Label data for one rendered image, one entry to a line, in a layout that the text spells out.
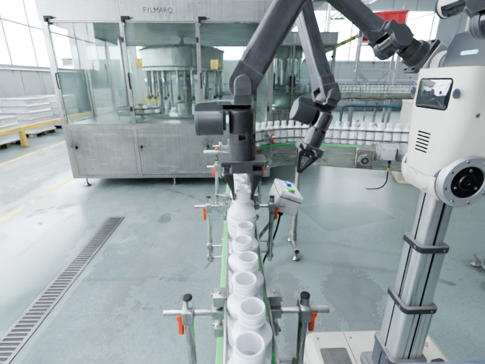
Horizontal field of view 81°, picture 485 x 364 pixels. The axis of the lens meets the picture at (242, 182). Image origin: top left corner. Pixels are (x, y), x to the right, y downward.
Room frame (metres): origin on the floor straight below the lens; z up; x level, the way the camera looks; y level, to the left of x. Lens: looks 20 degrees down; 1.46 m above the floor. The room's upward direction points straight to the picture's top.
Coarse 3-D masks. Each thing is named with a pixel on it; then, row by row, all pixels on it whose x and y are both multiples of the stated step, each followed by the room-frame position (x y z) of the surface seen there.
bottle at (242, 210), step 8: (240, 192) 0.63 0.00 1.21; (248, 192) 0.62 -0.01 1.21; (240, 200) 0.60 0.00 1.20; (248, 200) 0.60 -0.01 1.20; (232, 208) 0.60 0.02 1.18; (240, 208) 0.59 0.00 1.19; (248, 208) 0.60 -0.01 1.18; (232, 216) 0.59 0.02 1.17; (240, 216) 0.58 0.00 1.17; (248, 216) 0.59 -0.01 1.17; (232, 224) 0.59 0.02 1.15; (232, 232) 0.59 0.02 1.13; (232, 240) 0.59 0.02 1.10
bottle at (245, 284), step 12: (240, 276) 0.39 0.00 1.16; (252, 276) 0.39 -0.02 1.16; (240, 288) 0.36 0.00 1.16; (252, 288) 0.36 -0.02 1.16; (228, 300) 0.38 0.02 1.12; (240, 300) 0.36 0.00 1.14; (228, 312) 0.36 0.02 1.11; (228, 324) 0.37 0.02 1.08; (228, 336) 0.37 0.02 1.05; (228, 348) 0.37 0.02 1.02
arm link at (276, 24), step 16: (288, 0) 0.60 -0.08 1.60; (304, 0) 0.60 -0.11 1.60; (272, 16) 0.60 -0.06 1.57; (288, 16) 0.60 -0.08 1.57; (256, 32) 0.60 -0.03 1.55; (272, 32) 0.60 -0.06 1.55; (288, 32) 0.61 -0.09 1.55; (256, 48) 0.59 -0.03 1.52; (272, 48) 0.60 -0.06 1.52; (240, 64) 0.58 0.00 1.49; (256, 64) 0.59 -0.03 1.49; (256, 80) 0.58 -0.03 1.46
